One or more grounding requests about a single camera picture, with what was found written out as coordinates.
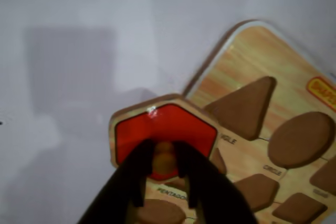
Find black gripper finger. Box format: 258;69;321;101
77;138;156;224
172;141;260;224

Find red hexagon piece yellow pin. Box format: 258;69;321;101
108;93;220;183

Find wooden shape puzzle board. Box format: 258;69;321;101
125;19;336;224

